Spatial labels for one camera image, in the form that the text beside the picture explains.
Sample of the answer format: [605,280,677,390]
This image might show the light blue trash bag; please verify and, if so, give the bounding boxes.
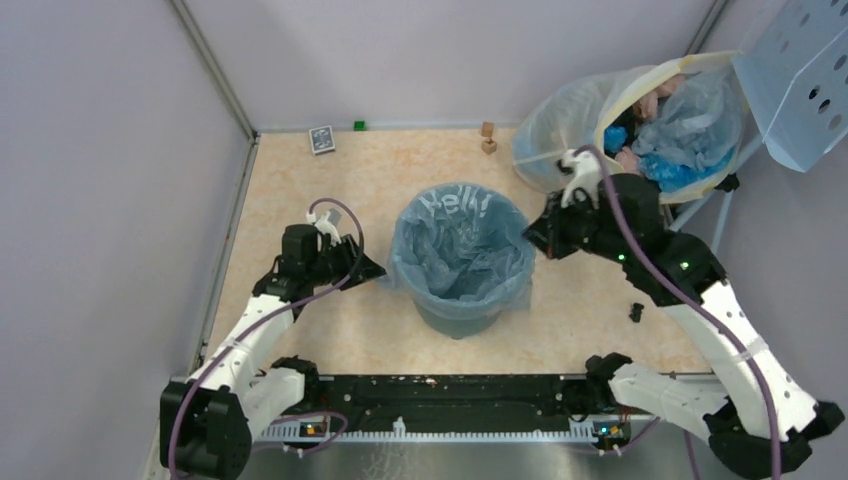
[383,182,535,321]

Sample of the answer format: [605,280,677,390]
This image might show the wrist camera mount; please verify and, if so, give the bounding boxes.
[306,208,342,246]
[557,146,602,208]

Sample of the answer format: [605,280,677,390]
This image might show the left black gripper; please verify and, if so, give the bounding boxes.
[306,233,386,290]

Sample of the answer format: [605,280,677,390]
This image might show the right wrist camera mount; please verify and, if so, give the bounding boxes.
[557,146,602,208]

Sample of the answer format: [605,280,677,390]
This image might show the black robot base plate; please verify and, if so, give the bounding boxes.
[284,374,636,433]

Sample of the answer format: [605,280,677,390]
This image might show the small wooden block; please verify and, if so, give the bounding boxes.
[481,121,498,155]

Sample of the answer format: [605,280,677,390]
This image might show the small black floor piece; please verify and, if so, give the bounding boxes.
[628,302,645,323]

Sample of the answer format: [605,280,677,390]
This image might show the white cable comb strip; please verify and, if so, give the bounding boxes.
[258,419,598,445]

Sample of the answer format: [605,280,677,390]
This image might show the teal plastic trash bin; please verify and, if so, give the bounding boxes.
[410,293,509,339]

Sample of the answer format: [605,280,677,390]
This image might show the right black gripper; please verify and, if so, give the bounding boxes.
[520,186,630,264]

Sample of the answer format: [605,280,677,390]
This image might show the perforated white metal panel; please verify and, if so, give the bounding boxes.
[733,0,847,172]

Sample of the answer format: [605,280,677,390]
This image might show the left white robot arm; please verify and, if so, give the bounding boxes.
[159,222,386,479]

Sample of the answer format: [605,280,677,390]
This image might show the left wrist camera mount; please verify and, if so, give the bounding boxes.
[306,208,342,246]

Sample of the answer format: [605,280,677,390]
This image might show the playing card deck box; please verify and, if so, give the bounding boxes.
[308,125,336,156]

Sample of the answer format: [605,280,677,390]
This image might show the large translucent sack of bags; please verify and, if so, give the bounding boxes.
[512,51,748,204]

